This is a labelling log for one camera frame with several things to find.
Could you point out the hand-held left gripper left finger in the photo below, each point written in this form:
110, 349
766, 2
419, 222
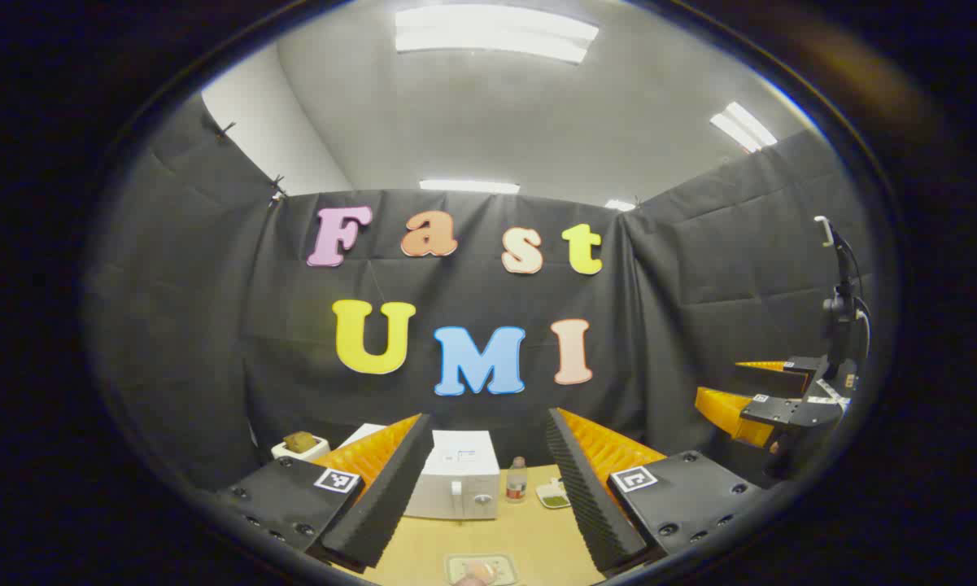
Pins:
382, 513

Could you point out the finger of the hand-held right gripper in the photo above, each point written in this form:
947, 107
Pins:
773, 381
781, 411

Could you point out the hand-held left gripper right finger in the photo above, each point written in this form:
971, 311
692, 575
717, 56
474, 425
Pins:
590, 505

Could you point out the white microwave oven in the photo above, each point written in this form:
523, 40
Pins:
464, 464

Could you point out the orange sugared doughnut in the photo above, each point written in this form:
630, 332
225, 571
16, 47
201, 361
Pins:
476, 575

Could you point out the white divided seasoning dish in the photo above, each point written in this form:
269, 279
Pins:
553, 498

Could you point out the clear bottle red label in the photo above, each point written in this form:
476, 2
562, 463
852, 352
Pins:
516, 484

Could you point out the white toaster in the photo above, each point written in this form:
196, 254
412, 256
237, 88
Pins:
313, 449

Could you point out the pale rectangular tray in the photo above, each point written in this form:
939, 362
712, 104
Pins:
506, 566

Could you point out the brown bread slice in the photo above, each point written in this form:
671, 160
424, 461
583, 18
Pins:
299, 441

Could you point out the ceiling light panel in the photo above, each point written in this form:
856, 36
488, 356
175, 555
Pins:
496, 32
744, 126
469, 186
620, 205

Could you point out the black backdrop cloth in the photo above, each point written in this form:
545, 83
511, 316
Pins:
211, 325

